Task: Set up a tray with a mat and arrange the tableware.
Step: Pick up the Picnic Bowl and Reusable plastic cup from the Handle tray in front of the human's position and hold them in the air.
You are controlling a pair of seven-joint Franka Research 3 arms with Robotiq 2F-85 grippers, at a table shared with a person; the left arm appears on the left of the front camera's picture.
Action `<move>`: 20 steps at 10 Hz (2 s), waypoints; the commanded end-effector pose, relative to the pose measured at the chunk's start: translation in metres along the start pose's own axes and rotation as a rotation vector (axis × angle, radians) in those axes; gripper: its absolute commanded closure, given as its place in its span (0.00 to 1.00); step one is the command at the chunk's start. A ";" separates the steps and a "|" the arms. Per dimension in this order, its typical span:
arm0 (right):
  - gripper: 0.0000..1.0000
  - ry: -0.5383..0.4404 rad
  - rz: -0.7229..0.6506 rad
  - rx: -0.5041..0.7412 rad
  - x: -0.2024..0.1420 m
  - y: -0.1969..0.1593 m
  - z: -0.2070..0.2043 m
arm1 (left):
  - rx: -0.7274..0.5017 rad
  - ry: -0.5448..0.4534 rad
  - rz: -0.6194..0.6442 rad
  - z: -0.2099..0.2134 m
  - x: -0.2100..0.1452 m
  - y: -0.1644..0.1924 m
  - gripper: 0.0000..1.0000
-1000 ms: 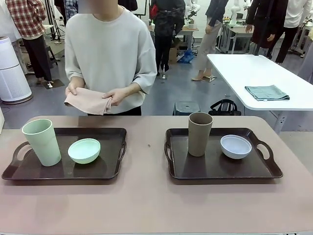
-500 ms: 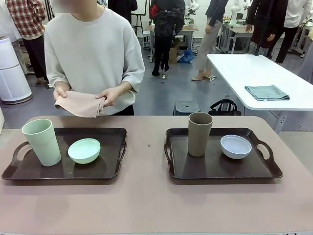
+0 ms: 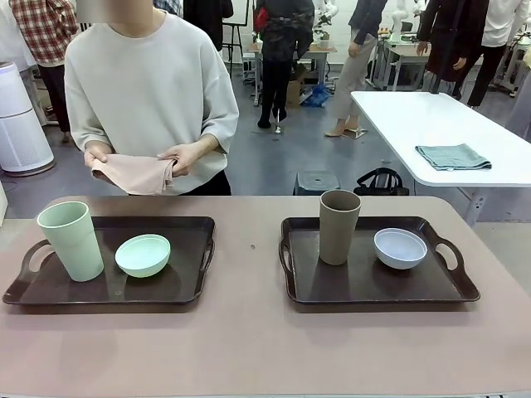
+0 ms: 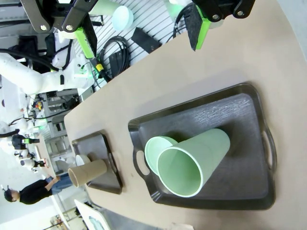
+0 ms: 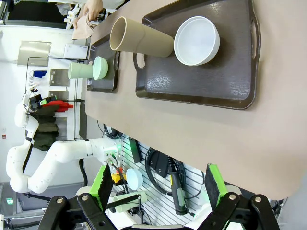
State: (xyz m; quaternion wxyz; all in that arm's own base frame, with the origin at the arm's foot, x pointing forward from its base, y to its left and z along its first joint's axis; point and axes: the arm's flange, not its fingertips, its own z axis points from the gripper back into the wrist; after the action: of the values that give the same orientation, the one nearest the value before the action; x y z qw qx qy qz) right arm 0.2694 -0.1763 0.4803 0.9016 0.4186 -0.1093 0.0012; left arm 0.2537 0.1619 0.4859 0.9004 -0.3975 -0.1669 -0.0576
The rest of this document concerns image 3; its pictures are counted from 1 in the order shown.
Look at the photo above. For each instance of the person in black jacket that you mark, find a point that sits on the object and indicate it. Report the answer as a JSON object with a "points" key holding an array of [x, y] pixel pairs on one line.
{"points": [[286, 41]]}

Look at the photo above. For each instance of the grey desk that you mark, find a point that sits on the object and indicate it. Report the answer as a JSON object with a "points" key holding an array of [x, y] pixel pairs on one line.
{"points": [[404, 54]]}

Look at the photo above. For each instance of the beige pink cloth mat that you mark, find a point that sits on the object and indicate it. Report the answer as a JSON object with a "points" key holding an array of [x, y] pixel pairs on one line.
{"points": [[137, 174]]}

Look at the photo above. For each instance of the person in blue plaid shirt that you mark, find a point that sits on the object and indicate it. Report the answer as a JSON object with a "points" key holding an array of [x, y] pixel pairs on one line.
{"points": [[168, 5]]}

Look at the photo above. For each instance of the person in red plaid shirt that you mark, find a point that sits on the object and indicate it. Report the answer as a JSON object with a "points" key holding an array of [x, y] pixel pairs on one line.
{"points": [[41, 29]]}

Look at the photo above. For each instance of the person in dark long coat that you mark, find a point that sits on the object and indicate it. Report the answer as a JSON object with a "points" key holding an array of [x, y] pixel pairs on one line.
{"points": [[448, 33]]}

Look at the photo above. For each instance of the black bag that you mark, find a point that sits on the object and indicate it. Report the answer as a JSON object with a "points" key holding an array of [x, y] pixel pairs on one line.
{"points": [[381, 182]]}

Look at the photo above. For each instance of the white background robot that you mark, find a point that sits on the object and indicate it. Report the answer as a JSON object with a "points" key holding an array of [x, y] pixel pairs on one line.
{"points": [[398, 20], [321, 18]]}

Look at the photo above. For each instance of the grey blue plastic stool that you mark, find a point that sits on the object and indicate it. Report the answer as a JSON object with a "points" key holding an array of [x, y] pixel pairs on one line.
{"points": [[315, 181]]}

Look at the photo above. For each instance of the light green bowl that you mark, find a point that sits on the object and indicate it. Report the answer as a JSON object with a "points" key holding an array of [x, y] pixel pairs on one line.
{"points": [[141, 261]]}

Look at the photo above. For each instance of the brown tall cup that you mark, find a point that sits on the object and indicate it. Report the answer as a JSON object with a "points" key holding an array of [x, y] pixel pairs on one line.
{"points": [[338, 236]]}

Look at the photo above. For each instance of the person in black top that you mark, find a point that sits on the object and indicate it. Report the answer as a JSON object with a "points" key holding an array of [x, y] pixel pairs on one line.
{"points": [[207, 16]]}

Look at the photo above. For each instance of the light green tall cup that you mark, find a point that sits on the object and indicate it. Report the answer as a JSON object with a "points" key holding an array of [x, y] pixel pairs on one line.
{"points": [[70, 248]]}

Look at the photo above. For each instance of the teal green cloth mat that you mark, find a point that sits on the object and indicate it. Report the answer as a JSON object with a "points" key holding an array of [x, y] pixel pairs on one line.
{"points": [[452, 156]]}

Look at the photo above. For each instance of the person's right hand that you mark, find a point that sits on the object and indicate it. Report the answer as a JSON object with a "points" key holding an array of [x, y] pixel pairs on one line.
{"points": [[96, 156]]}

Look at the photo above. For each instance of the dark brown serving tray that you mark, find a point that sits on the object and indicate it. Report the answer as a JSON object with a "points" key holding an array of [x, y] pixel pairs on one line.
{"points": [[361, 286], [103, 290]]}

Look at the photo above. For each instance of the white air purifier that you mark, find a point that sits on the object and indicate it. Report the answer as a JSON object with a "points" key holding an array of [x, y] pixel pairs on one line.
{"points": [[20, 137]]}

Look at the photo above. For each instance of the pale blue bowl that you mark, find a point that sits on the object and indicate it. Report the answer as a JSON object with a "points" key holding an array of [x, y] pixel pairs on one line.
{"points": [[398, 257]]}

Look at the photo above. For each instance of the person's left hand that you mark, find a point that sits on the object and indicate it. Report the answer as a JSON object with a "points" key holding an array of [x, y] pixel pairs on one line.
{"points": [[186, 155]]}

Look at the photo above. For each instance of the person's right forearm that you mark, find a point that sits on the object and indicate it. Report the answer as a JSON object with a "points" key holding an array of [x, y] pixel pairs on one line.
{"points": [[98, 148]]}

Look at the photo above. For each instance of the white side table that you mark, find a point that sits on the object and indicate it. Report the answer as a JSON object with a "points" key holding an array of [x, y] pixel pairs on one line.
{"points": [[415, 120]]}

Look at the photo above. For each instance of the person in white shirt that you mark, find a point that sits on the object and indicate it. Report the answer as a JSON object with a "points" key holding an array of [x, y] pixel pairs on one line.
{"points": [[502, 20]]}

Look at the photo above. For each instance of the wooden top desk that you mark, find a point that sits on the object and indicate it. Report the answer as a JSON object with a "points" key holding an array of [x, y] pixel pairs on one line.
{"points": [[327, 49]]}

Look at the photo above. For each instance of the blue plastic bag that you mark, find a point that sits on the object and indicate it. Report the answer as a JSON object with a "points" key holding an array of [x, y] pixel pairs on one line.
{"points": [[318, 96]]}

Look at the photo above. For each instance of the person in cream top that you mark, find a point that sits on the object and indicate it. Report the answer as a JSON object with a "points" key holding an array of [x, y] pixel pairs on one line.
{"points": [[145, 83]]}

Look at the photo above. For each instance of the person's left forearm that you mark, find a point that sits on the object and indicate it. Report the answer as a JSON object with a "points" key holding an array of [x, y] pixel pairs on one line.
{"points": [[209, 146]]}

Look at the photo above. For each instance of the cardboard box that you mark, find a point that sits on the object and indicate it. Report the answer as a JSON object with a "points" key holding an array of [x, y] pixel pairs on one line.
{"points": [[293, 95]]}

